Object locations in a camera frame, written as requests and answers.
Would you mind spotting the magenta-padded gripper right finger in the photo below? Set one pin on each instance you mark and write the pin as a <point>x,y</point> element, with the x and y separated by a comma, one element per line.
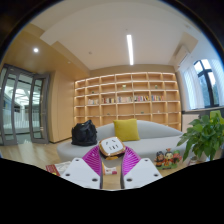
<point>143,171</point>

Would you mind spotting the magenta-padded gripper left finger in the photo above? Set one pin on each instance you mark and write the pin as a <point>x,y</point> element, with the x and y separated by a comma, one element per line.
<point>81,171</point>

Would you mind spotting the white cube charger gold band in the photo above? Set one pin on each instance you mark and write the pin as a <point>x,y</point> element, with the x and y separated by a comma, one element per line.
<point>112,146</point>

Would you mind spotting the colourful figurine trio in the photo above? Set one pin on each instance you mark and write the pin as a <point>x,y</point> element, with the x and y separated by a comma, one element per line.
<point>167,159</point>

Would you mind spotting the light grey sofa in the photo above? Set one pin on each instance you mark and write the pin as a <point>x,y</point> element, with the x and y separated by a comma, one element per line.
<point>156,140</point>

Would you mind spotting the black bag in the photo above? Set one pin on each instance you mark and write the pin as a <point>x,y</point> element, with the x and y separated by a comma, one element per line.
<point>84,134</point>

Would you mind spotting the yellow cushion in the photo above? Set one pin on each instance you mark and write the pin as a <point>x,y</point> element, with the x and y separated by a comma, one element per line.
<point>126,130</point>

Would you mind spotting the small white red-labelled cup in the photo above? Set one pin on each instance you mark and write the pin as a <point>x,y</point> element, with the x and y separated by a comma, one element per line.
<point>192,160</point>

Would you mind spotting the green potted plant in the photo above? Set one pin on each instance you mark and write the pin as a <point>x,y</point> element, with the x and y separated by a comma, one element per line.
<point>203,136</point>

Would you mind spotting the grey-framed glass door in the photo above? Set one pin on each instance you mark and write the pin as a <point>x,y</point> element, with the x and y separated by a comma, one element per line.
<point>23,103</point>

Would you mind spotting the white sheer curtain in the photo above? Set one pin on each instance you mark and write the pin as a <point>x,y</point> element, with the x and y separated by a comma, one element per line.
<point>191,90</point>

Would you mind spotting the dark-framed window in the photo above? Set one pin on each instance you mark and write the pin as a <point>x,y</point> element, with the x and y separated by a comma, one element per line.
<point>206,85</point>

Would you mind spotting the long ceiling light strip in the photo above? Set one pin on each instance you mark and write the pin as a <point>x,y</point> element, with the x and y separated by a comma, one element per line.
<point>130,50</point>

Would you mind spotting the round ceiling downlight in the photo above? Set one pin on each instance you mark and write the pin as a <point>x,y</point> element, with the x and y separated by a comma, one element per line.
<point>35,50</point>

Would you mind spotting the wooden wall shelf unit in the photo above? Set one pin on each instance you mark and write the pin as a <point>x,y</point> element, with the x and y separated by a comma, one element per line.
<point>130,100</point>

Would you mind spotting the white wall air conditioner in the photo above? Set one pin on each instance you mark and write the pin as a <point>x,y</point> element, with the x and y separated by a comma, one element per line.
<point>181,56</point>

